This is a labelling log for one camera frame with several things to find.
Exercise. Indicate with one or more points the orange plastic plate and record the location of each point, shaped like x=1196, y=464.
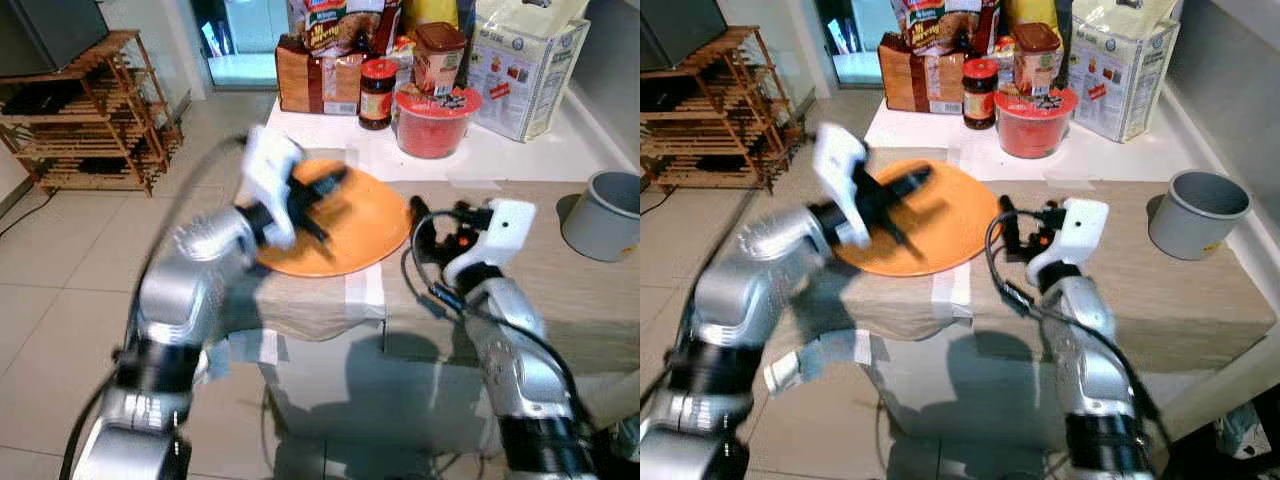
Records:
x=360, y=230
x=950, y=235

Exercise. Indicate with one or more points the white tape strip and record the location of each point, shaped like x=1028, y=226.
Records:
x=950, y=292
x=365, y=292

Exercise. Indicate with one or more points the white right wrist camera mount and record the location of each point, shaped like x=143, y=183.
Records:
x=500, y=235
x=1080, y=235

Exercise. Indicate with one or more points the instant noodle packet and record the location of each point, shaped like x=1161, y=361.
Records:
x=935, y=25
x=335, y=25

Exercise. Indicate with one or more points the brown biscuit packet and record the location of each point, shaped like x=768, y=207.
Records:
x=918, y=80
x=315, y=80

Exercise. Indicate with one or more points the red instant noodle bowl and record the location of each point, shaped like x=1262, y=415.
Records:
x=1035, y=125
x=435, y=125

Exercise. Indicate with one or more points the dark boxy appliance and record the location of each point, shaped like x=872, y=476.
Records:
x=680, y=30
x=45, y=35

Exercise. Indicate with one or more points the glass balcony door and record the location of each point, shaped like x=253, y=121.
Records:
x=852, y=40
x=235, y=40

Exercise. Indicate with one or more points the sauce jar with red lid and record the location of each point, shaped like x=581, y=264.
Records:
x=377, y=95
x=980, y=95

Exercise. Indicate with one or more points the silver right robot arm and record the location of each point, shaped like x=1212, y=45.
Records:
x=1095, y=370
x=520, y=370

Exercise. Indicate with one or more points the brown tin with barcode label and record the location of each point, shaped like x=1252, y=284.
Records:
x=440, y=60
x=1037, y=60

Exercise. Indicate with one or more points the white printed carton box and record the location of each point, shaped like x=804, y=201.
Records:
x=1120, y=70
x=525, y=70

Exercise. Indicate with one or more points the yellow snack packet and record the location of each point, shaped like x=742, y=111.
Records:
x=1032, y=12
x=432, y=12

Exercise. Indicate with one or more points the wooden slatted shelf rack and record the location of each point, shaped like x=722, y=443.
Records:
x=95, y=140
x=730, y=135

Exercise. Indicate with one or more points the beige linen table cloth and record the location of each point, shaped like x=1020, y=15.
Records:
x=1180, y=300
x=570, y=300
x=880, y=300
x=300, y=300

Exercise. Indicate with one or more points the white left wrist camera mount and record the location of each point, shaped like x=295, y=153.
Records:
x=268, y=170
x=840, y=170

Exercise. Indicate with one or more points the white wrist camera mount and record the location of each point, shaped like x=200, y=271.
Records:
x=1080, y=235
x=500, y=235
x=840, y=170
x=268, y=170

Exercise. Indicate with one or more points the white crumpled cloth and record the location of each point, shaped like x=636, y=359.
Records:
x=1242, y=435

